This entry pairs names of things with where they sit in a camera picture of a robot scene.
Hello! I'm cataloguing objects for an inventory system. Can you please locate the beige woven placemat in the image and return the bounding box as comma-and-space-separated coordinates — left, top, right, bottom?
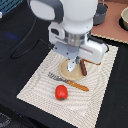
17, 46, 118, 128

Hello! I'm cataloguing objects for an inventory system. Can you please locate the knife with orange handle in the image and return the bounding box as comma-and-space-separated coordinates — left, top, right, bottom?
82, 59, 101, 65

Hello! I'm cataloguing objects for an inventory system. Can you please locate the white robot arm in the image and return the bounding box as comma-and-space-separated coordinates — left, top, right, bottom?
27, 0, 108, 64

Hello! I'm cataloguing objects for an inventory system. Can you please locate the fork with orange handle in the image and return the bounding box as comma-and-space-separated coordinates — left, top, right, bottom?
48, 72, 89, 91

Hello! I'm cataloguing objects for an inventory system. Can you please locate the blue basket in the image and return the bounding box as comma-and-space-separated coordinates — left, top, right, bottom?
0, 0, 24, 15

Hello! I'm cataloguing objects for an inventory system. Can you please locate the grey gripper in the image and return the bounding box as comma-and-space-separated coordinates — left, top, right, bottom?
53, 42, 79, 64

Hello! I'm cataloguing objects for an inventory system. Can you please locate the large grey pot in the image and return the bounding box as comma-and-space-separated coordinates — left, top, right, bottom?
93, 3, 108, 25

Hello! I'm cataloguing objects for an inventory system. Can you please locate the brown sausage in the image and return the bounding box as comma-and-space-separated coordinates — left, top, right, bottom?
80, 60, 87, 76

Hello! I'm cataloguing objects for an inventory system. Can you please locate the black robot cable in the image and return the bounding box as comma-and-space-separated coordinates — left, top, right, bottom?
9, 14, 56, 60

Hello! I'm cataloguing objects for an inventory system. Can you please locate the brown stove board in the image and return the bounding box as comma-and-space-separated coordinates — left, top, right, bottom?
91, 0, 128, 43

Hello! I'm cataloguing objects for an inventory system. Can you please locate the beige bowl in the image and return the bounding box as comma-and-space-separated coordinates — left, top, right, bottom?
121, 7, 128, 31

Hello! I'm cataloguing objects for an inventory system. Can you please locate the round tan plate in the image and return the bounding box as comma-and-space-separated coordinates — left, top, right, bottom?
59, 59, 83, 81

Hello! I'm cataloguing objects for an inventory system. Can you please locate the red tomato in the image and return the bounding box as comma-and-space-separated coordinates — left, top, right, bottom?
55, 85, 68, 100

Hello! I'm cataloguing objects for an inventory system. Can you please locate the small white salt shaker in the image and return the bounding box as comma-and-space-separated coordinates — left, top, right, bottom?
67, 59, 76, 72

